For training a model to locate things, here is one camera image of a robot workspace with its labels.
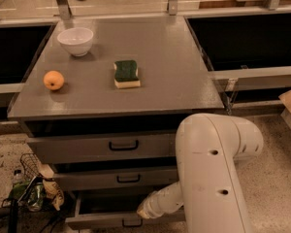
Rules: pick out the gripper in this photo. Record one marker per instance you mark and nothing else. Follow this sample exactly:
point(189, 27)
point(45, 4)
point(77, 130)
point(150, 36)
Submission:
point(150, 205)

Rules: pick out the grey bottom drawer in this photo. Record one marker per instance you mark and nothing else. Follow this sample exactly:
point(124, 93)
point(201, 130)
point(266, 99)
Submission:
point(109, 208)

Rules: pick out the grey drawer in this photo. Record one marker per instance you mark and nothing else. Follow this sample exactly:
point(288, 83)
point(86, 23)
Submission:
point(109, 208)
point(116, 178)
point(103, 147)

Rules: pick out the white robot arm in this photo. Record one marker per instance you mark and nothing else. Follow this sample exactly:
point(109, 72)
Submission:
point(208, 147)

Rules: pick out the grey middle drawer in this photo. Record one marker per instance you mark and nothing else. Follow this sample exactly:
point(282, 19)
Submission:
point(116, 178)

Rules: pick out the grey top drawer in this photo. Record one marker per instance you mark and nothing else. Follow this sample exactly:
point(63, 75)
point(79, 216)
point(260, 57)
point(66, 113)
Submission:
point(103, 147)

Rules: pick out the grey drawer cabinet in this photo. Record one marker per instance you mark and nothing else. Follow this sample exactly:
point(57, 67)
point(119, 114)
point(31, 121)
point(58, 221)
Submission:
point(174, 85)

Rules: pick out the green snack bag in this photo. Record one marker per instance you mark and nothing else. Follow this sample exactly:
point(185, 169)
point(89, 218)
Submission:
point(30, 195)

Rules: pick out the clear plastic bottle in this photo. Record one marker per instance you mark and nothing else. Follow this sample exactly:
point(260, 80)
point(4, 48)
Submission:
point(17, 178)

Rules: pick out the green yellow sponge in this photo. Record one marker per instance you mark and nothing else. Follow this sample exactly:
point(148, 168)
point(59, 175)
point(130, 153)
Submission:
point(126, 74)

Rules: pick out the orange fruit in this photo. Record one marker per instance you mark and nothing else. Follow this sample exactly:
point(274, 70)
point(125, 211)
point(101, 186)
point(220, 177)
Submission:
point(53, 80)

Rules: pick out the white ceramic bowl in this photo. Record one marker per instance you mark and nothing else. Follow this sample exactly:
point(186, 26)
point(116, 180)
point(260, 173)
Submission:
point(76, 41)

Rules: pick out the black wire basket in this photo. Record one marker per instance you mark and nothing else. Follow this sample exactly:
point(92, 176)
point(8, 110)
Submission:
point(30, 165)

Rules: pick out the metal bracket left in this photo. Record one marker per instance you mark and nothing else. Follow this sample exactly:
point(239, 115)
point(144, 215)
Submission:
point(64, 9)

